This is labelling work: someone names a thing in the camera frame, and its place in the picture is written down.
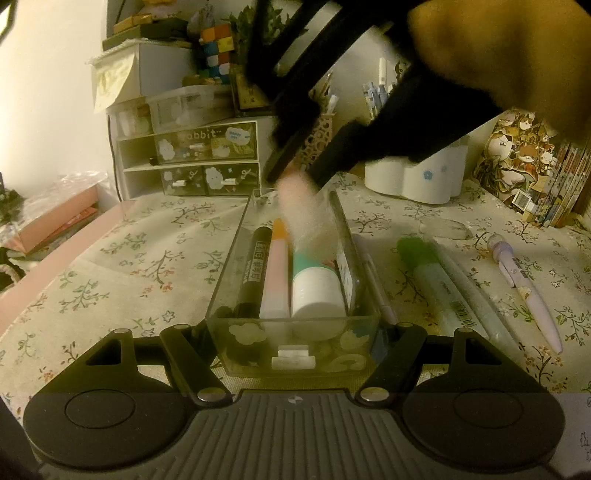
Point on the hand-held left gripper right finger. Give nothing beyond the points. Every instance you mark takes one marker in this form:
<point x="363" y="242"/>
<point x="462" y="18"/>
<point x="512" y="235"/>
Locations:
<point x="402" y="351"/>

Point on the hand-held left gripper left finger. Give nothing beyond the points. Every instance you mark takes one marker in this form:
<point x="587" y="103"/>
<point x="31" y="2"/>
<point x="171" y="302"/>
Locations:
<point x="184" y="344"/>

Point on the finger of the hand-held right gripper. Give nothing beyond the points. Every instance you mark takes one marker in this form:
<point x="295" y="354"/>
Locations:
<point x="295" y="134"/>
<point x="344" y="147"/>

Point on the green cap highlighter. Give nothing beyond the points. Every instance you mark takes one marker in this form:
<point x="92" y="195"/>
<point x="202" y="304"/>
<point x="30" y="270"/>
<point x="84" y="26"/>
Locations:
<point x="438" y="295"/>

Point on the clear plastic drawer tray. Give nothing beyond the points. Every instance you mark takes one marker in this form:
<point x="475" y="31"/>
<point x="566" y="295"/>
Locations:
<point x="258" y="344"/>

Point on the light blue pen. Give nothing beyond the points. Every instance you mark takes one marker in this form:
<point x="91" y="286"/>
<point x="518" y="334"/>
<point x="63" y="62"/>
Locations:
<point x="485" y="309"/>

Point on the black marker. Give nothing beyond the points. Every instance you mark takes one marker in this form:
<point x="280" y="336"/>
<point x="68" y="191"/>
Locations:
<point x="253" y="272"/>

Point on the white teal glue stick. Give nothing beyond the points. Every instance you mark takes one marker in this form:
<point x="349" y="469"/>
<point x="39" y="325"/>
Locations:
<point x="316" y="290"/>

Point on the pink highlighter orange cap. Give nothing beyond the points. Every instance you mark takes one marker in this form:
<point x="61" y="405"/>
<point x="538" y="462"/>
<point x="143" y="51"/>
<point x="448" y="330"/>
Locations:
<point x="276" y="281"/>

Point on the purple character pen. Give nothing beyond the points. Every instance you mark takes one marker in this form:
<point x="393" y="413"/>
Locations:
<point x="526" y="290"/>

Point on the person's right hand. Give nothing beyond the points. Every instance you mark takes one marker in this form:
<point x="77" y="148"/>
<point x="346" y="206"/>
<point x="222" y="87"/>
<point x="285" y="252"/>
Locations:
<point x="508" y="50"/>

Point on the brown mesh pen holder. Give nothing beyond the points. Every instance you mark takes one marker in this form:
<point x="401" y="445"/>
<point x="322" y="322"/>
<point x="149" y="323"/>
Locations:
<point x="328" y="130"/>

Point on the bundle of pencils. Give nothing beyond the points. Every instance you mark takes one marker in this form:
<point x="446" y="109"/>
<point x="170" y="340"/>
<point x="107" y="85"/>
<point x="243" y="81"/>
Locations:
<point x="330" y="99"/>

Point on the white cloud-shaped pen holder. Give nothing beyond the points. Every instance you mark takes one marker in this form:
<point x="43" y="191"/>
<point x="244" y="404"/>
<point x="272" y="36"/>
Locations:
<point x="429" y="180"/>

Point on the potted green plant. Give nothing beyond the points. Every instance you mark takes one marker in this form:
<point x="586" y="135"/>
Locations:
<point x="251" y="94"/>

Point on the bunch of pens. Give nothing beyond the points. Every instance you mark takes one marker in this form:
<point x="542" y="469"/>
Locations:
<point x="381" y="78"/>

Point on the cat print book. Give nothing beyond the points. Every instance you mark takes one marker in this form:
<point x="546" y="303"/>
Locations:
<point x="512" y="152"/>

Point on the floral tablecloth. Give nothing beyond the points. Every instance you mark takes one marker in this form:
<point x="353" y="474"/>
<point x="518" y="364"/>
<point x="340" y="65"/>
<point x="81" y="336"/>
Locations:
<point x="138" y="277"/>

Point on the clear lidded container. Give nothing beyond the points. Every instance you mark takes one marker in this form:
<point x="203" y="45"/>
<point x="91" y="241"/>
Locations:
<point x="189" y="108"/>

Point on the colourful puzzle cube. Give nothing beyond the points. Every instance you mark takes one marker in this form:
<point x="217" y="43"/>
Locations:
<point x="217" y="53"/>

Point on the grey hanging ornament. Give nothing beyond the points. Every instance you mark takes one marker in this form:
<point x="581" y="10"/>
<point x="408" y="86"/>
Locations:
<point x="202" y="25"/>

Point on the white square box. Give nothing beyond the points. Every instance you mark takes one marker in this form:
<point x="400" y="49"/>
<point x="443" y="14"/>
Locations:
<point x="161" y="69"/>

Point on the pink desk mat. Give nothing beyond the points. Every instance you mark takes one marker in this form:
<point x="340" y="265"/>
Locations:
<point x="46" y="286"/>

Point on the white drawer organizer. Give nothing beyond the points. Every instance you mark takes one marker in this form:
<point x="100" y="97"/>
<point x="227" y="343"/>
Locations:
<point x="138" y="152"/>

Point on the flat pink box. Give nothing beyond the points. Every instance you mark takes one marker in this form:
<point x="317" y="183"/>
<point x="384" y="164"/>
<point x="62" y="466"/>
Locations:
<point x="60" y="217"/>

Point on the dark green box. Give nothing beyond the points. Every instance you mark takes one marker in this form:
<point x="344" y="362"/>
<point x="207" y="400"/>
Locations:
<point x="147" y="34"/>

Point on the pale yellow sticky note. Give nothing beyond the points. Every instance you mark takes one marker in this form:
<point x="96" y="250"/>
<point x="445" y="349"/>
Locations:
<point x="113" y="78"/>

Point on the small gold box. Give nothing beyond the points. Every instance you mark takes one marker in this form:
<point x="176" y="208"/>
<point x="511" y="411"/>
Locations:
<point x="131" y="23"/>

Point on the pink box in plastic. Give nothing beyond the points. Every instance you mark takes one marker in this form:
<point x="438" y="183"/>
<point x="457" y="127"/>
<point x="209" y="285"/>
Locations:
<point x="55" y="194"/>

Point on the black metal ornament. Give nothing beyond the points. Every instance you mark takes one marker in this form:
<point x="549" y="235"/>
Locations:
<point x="8" y="198"/>

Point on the dark picture frame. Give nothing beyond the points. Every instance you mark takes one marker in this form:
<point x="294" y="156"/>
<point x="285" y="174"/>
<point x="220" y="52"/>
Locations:
<point x="6" y="21"/>

